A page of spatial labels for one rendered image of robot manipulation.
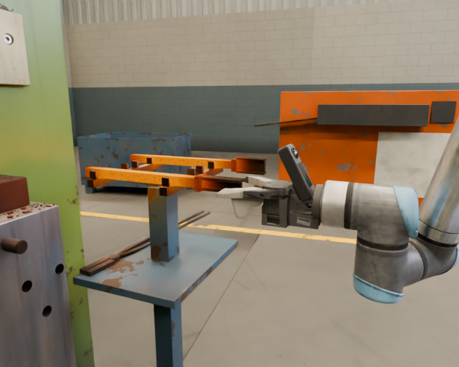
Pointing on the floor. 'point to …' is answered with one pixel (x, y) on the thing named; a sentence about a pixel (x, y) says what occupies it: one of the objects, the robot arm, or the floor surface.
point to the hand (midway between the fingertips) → (229, 183)
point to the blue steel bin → (125, 140)
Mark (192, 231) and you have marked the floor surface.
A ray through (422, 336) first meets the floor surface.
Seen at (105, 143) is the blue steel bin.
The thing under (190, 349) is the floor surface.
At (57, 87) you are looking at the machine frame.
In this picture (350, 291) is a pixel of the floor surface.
